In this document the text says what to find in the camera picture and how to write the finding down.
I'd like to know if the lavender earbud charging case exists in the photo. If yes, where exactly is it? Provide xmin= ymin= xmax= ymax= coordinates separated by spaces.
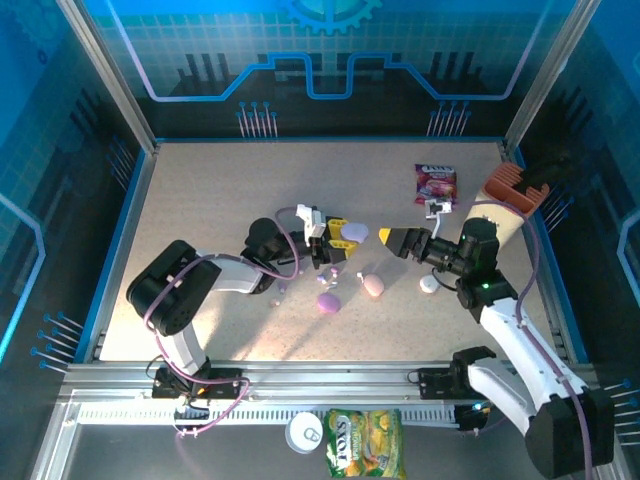
xmin=340 ymin=221 xmax=371 ymax=242

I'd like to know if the aluminium frame rail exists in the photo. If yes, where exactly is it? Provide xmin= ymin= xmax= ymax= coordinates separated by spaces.
xmin=58 ymin=359 xmax=601 ymax=402

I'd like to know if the aluminium frame post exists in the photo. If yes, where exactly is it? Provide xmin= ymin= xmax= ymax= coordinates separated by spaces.
xmin=503 ymin=0 xmax=604 ymax=154
xmin=57 ymin=0 xmax=159 ymax=154

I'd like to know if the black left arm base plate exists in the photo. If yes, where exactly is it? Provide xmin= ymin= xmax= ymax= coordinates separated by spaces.
xmin=151 ymin=366 xmax=245 ymax=401

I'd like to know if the white slotted cable duct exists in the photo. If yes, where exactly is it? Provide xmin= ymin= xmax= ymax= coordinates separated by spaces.
xmin=74 ymin=403 xmax=469 ymax=427

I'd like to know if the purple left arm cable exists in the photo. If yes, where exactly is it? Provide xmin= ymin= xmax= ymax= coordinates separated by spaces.
xmin=143 ymin=205 xmax=304 ymax=439

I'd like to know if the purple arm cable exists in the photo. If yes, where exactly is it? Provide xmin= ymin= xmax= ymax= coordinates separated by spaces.
xmin=449 ymin=198 xmax=596 ymax=480
xmin=143 ymin=205 xmax=304 ymax=439

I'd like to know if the purple candy bag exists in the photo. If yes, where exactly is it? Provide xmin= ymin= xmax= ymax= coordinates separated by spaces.
xmin=413 ymin=163 xmax=460 ymax=211

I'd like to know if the yellow green candy bag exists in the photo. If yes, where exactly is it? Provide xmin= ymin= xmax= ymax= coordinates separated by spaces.
xmin=323 ymin=408 xmax=407 ymax=480

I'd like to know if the black handled knife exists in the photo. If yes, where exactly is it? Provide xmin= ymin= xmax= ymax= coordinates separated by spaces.
xmin=519 ymin=154 xmax=572 ymax=199

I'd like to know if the white round tin lid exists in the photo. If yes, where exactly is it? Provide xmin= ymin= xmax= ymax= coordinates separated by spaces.
xmin=284 ymin=412 xmax=324 ymax=455

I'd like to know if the cream knife block orange top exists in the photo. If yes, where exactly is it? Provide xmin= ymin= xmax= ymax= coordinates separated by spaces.
xmin=472 ymin=162 xmax=551 ymax=261

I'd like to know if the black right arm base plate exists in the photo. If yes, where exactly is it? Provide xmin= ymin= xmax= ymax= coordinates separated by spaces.
xmin=416 ymin=366 xmax=462 ymax=401

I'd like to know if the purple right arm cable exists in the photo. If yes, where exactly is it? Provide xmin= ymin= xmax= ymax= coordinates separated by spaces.
xmin=449 ymin=198 xmax=596 ymax=480

